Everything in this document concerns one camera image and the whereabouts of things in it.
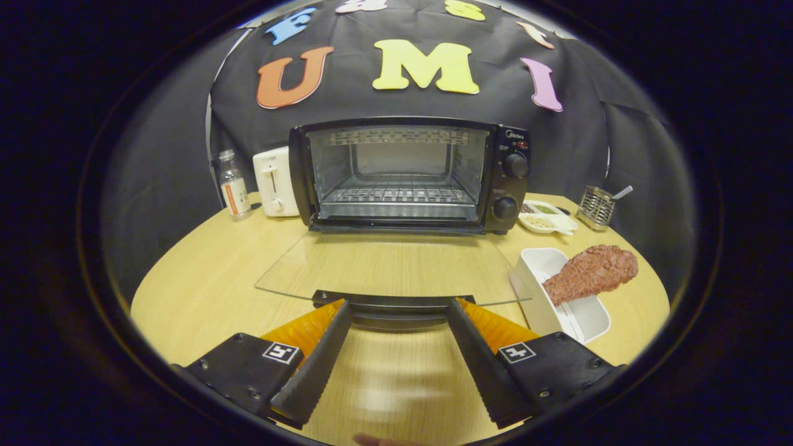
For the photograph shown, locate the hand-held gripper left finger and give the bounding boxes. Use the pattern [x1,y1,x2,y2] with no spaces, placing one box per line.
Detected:
[172,299,354,429]

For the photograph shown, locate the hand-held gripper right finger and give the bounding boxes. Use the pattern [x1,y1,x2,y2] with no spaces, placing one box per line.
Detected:
[446,297,626,429]

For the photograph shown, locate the brown meat piece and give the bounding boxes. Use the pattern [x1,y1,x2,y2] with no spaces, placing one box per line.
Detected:
[542,245,639,307]

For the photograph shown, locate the black toaster oven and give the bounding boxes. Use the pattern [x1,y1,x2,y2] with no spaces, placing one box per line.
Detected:
[255,116,532,332]

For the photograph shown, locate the white pop-up toaster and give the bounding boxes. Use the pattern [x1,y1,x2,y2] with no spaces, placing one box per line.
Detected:
[252,146,301,217]

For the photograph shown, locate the white rectangular tray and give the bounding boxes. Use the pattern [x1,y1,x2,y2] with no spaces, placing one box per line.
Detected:
[510,248,612,344]

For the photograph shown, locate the white divided condiment dish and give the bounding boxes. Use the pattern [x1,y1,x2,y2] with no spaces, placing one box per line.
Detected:
[518,200,579,236]

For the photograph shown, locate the clear glass bottle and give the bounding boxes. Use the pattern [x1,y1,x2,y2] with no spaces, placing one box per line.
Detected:
[218,149,253,219]

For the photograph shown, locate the black backdrop cloth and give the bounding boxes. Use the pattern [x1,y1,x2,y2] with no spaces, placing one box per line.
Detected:
[102,0,698,298]

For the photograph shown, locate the metal wire utensil holder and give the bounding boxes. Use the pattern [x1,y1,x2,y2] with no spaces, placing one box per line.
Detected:
[576,185,616,232]

